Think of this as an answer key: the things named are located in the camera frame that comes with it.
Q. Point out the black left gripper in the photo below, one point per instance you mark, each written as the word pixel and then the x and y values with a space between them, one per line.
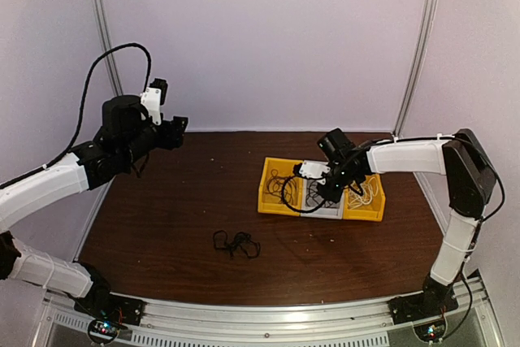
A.
pixel 173 132

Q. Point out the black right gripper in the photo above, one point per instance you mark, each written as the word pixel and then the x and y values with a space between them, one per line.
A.
pixel 334 195

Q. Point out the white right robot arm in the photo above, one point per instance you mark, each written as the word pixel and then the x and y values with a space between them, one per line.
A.
pixel 459 158

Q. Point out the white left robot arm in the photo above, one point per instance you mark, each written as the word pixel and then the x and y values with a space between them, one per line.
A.
pixel 132 126

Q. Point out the white plastic bin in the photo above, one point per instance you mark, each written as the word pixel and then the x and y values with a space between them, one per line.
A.
pixel 311 199

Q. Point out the yellow bin right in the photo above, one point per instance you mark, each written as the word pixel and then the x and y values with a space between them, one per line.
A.
pixel 365 202

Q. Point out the yellow bin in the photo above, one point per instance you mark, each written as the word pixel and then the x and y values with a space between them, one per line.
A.
pixel 365 202
pixel 275 171

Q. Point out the yellow bin left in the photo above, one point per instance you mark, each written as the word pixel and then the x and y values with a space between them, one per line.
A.
pixel 275 171

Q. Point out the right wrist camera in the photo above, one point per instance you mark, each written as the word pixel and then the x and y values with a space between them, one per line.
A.
pixel 311 170

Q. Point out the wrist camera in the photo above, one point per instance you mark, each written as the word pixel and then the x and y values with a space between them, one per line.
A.
pixel 152 99
pixel 311 170

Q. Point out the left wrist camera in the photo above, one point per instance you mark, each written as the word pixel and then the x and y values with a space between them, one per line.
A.
pixel 152 99

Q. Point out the aluminium front rail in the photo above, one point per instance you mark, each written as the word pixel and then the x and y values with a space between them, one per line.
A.
pixel 356 323

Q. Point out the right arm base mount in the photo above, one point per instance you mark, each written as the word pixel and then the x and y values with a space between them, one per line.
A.
pixel 427 316

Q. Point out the left aluminium corner post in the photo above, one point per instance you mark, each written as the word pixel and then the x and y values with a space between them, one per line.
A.
pixel 101 21

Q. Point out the aluminium corner post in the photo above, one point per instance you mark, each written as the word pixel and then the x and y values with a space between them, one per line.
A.
pixel 101 21
pixel 424 32

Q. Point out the right aluminium corner post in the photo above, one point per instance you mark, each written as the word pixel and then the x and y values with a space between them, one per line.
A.
pixel 424 32

